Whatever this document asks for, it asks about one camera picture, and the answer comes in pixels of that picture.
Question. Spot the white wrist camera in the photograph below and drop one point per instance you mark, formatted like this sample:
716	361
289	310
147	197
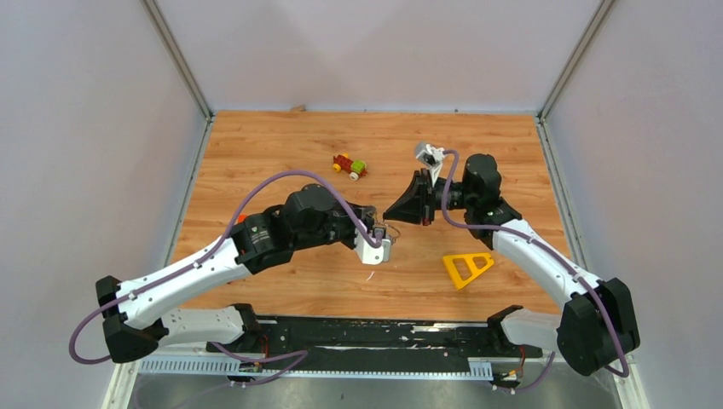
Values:
375	251
431	157

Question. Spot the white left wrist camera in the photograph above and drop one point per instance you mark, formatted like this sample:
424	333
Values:
375	251

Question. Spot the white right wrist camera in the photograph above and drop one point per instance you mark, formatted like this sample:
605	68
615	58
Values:
431	157

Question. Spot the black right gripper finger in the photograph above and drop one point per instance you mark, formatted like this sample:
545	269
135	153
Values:
405	217
409	201

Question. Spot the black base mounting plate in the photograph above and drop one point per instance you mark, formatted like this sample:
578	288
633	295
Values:
279	334

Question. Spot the large keyring with keys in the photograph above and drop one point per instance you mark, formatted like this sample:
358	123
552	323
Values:
391	232

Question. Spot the red lego toy car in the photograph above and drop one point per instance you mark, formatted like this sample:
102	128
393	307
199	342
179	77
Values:
355	169

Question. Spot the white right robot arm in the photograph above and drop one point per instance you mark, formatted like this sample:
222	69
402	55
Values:
596	326

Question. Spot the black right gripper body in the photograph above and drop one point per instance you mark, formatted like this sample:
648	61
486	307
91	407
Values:
435	199

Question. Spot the yellow triangle block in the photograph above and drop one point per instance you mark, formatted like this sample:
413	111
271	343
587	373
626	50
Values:
463	269

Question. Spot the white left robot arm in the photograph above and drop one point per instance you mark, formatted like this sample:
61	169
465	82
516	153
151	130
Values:
146	313

